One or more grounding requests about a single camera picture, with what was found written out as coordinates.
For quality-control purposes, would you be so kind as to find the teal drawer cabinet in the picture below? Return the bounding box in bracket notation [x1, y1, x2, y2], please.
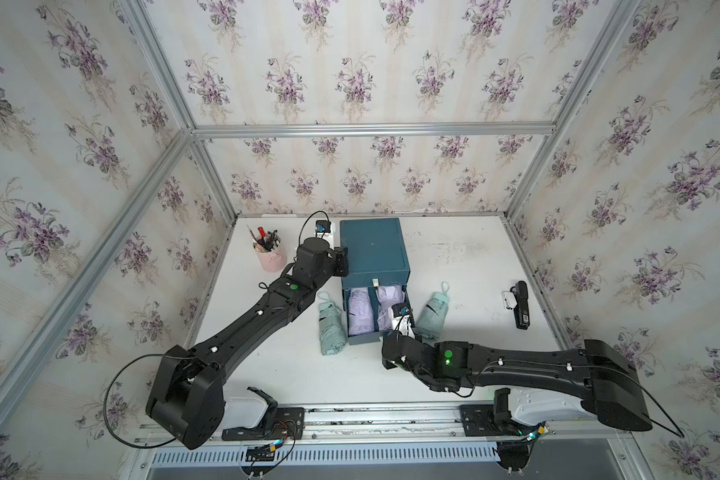
[339, 218, 410, 345]

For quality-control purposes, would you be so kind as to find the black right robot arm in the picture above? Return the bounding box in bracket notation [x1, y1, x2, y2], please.
[382, 331, 684, 438]

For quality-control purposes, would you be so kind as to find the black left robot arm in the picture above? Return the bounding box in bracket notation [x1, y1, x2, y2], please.
[145, 237, 349, 450]

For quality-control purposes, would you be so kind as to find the pink pen holder cup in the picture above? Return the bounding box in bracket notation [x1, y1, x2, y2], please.
[249, 227, 286, 273]

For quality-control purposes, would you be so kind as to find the black stapler device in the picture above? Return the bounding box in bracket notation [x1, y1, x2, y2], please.
[502, 280, 530, 330]

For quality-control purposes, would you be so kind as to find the aluminium front rail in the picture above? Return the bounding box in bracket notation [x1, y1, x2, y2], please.
[127, 402, 630, 445]

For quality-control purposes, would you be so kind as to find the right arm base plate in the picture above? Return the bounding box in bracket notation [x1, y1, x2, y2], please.
[459, 387, 546, 439]

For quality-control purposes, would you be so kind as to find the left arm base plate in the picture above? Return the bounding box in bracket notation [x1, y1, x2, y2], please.
[219, 387, 306, 441]

